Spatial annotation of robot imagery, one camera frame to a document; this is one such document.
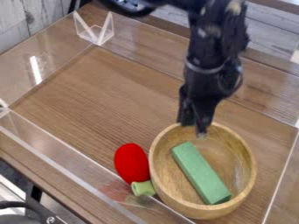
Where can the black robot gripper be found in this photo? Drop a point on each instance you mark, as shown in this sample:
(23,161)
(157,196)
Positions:
(206,87)

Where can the brown wooden bowl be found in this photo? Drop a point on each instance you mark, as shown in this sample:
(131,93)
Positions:
(231,159)

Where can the green rectangular block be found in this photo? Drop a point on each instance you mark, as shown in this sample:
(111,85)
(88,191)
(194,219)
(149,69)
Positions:
(198,171)

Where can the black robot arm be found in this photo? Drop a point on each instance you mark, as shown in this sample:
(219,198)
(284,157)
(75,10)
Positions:
(219,32)

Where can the red plush radish toy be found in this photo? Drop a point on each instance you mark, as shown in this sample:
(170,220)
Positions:
(132,168)

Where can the clear acrylic corner bracket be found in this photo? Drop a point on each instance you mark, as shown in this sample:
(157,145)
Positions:
(97,35)

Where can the black stand with cable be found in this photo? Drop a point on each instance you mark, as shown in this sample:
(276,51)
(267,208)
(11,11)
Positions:
(24,211)

